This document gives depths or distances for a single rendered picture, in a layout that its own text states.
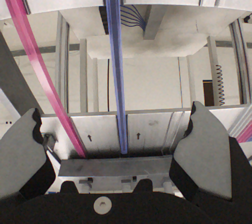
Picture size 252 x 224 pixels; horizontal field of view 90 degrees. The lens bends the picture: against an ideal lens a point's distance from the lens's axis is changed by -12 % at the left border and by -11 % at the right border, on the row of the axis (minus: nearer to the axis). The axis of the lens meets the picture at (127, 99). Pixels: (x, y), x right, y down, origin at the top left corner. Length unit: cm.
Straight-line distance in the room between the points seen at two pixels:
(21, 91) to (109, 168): 26
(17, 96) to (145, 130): 26
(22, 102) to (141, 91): 177
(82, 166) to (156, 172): 19
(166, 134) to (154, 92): 168
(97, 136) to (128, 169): 12
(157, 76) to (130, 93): 45
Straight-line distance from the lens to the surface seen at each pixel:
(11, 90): 30
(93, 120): 29
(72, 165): 41
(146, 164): 39
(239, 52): 73
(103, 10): 47
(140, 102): 197
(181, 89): 212
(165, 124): 31
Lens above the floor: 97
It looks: 4 degrees down
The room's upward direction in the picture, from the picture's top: 177 degrees clockwise
